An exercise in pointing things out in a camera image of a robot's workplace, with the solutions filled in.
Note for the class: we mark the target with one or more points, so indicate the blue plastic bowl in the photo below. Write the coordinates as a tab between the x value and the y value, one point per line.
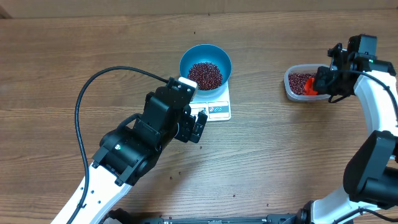
206	53

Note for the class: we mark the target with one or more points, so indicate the orange measuring scoop blue handle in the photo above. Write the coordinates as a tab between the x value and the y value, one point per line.
308	87

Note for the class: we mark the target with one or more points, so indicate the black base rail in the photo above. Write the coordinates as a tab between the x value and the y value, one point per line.
269	219

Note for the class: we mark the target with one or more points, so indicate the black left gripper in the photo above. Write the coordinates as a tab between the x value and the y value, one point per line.
187	121

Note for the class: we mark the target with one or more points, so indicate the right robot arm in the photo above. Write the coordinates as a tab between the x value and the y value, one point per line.
369	184

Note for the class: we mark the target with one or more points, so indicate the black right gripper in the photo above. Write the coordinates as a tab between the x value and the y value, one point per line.
323	86

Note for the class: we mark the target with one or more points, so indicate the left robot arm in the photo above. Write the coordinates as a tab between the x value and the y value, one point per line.
130	151

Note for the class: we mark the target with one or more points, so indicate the white digital kitchen scale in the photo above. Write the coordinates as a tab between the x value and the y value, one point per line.
214	103

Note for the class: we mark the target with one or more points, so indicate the red adzuki beans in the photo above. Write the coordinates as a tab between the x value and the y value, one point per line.
297	82

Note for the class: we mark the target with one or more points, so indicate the clear plastic container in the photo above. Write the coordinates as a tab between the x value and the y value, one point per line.
303	68

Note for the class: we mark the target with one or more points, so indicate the red beans in bowl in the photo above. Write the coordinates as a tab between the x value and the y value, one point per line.
207	75

